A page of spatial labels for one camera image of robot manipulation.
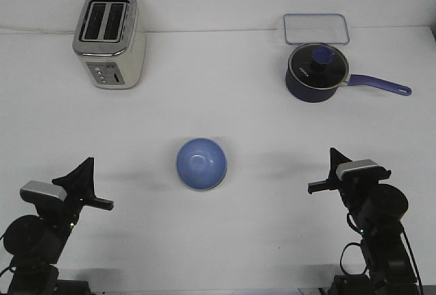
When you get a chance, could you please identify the clear blue-rimmed container lid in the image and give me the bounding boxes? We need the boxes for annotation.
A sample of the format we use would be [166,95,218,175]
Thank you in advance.
[283,13,349,45]

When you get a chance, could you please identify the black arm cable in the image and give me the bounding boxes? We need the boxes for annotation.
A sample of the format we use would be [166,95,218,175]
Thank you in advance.
[339,213,371,275]

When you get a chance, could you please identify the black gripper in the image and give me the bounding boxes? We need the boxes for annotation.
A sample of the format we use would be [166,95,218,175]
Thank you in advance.
[307,147,391,210]
[34,157,114,237]

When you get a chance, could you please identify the blue bowl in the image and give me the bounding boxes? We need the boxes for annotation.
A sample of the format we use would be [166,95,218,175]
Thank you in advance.
[176,138,228,191]

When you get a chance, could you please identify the dark blue saucepan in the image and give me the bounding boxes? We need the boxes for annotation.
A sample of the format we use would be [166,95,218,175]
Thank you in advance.
[285,71,412,103]

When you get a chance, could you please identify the glass pot lid blue knob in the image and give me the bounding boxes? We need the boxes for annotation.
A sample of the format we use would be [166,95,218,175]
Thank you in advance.
[288,43,349,90]

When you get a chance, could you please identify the silver two-slot toaster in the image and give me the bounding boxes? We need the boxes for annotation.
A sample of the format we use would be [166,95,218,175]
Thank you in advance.
[72,0,146,90]

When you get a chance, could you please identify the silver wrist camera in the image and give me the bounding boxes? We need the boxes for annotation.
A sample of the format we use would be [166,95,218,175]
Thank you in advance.
[336,159,379,181]
[20,181,67,203]

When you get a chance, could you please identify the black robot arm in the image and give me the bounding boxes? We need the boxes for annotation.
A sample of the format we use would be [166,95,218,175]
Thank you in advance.
[308,148,424,294]
[3,157,114,294]

